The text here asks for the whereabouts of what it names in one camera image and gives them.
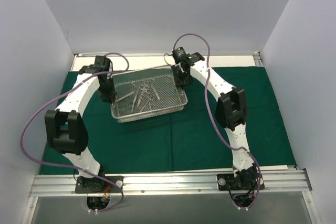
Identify steel wire mesh tray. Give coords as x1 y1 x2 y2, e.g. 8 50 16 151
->
111 66 188 123

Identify steel surgical forceps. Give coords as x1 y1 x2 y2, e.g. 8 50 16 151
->
131 95 153 112

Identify steel surgical scissors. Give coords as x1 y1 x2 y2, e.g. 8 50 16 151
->
134 83 152 99

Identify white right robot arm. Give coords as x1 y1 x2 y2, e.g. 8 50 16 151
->
172 47 256 189

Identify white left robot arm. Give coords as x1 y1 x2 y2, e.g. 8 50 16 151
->
45 55 116 192

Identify steel tweezers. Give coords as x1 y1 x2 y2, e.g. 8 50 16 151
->
115 91 135 102

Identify steel scalpel handle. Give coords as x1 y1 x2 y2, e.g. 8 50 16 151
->
150 83 160 100

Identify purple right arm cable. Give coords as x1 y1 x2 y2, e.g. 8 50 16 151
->
172 34 262 209

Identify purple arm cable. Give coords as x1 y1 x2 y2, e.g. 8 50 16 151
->
20 52 130 213
172 34 262 209

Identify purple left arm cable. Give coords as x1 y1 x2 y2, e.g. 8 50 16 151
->
20 52 130 213

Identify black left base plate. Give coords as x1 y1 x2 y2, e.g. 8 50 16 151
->
75 175 124 194

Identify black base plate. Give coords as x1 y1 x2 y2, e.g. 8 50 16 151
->
75 175 124 194
216 173 258 191

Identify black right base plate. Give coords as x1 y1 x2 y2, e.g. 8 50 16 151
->
216 173 258 191

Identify aluminium front frame rail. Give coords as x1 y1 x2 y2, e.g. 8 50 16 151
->
29 166 312 197

